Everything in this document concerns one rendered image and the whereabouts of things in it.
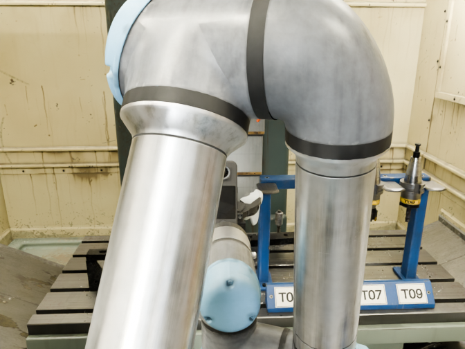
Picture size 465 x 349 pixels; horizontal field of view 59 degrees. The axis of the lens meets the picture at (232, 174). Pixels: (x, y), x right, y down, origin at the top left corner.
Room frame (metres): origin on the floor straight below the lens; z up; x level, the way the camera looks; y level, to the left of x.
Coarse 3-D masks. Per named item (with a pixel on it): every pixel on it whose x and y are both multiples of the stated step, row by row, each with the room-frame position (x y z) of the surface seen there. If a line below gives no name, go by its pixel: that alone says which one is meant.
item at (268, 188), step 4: (256, 184) 1.04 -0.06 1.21; (260, 184) 1.03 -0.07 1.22; (264, 184) 1.03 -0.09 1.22; (268, 184) 1.03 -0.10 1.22; (272, 184) 1.03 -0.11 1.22; (260, 188) 1.00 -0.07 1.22; (264, 188) 1.00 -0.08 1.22; (268, 188) 1.00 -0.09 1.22; (272, 188) 1.00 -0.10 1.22; (276, 188) 1.00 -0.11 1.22; (264, 192) 0.98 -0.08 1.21; (268, 192) 0.98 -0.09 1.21; (272, 192) 0.98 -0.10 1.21; (276, 192) 0.98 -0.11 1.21
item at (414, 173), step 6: (420, 156) 1.03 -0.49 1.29; (414, 162) 1.02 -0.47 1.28; (420, 162) 1.02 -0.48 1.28; (408, 168) 1.03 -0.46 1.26; (414, 168) 1.01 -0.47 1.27; (420, 168) 1.01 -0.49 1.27; (408, 174) 1.02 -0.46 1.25; (414, 174) 1.01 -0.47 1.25; (420, 174) 1.01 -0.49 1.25; (408, 180) 1.02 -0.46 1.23; (414, 180) 1.01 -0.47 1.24; (420, 180) 1.01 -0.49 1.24
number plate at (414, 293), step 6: (396, 288) 0.96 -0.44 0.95; (402, 288) 0.96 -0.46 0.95; (408, 288) 0.96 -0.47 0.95; (414, 288) 0.96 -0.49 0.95; (420, 288) 0.96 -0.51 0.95; (402, 294) 0.95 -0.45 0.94; (408, 294) 0.95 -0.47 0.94; (414, 294) 0.95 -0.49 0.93; (420, 294) 0.95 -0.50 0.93; (402, 300) 0.94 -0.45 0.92; (408, 300) 0.94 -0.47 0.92; (414, 300) 0.94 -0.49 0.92; (420, 300) 0.94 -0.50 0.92; (426, 300) 0.94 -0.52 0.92
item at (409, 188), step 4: (400, 180) 1.04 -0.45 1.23; (400, 184) 1.03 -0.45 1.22; (404, 184) 1.01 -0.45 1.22; (408, 184) 1.00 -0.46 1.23; (412, 184) 1.00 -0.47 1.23; (416, 184) 1.01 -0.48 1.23; (420, 184) 1.00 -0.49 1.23; (424, 184) 1.00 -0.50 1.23; (408, 188) 1.01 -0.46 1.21; (412, 188) 1.00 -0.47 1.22; (416, 188) 1.01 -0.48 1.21; (420, 188) 1.00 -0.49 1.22; (404, 192) 1.01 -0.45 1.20; (408, 192) 1.00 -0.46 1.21; (412, 192) 1.00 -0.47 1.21; (416, 192) 1.01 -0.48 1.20; (420, 192) 1.00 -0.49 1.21
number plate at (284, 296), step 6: (276, 288) 0.95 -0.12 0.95; (282, 288) 0.95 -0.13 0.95; (288, 288) 0.95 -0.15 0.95; (276, 294) 0.94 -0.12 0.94; (282, 294) 0.94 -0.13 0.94; (288, 294) 0.94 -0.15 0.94; (276, 300) 0.93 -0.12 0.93; (282, 300) 0.93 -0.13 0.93; (288, 300) 0.93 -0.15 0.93; (276, 306) 0.92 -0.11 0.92; (282, 306) 0.92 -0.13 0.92; (288, 306) 0.92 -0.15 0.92
